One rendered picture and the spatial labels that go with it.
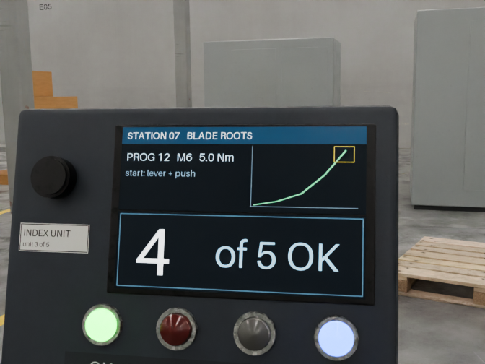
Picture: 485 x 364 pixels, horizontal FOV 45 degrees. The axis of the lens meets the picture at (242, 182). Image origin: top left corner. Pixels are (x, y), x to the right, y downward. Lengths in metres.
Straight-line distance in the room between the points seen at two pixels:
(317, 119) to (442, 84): 6.00
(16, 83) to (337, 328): 6.28
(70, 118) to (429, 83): 6.02
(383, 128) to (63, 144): 0.21
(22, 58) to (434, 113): 4.28
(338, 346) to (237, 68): 7.88
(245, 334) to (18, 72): 6.25
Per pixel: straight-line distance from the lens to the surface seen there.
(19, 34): 6.60
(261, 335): 0.37
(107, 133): 0.41
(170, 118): 0.40
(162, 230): 0.39
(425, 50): 6.38
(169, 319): 0.38
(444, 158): 6.42
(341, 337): 0.36
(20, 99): 6.55
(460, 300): 3.78
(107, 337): 0.40
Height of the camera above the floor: 1.26
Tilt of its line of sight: 9 degrees down
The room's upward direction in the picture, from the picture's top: 1 degrees counter-clockwise
